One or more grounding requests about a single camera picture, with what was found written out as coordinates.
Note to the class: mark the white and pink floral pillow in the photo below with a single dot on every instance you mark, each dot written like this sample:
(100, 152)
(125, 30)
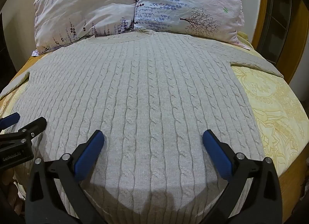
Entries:
(188, 4)

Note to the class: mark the dark paned door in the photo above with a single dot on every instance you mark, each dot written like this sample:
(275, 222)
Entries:
(277, 21)

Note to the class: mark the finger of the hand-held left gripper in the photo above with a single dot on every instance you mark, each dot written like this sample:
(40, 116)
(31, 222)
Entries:
(9, 119)
(33, 127)

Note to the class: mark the wooden shelf unit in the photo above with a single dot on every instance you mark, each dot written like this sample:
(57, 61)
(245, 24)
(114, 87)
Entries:
(298, 35)

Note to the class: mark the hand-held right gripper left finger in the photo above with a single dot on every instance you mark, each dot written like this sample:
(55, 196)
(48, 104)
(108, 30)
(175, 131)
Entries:
(90, 152)

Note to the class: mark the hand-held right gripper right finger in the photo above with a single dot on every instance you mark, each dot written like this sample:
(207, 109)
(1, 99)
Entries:
(216, 152)

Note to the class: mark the yellow patterned blanket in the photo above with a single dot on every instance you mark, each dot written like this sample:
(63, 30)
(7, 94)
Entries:
(277, 117)

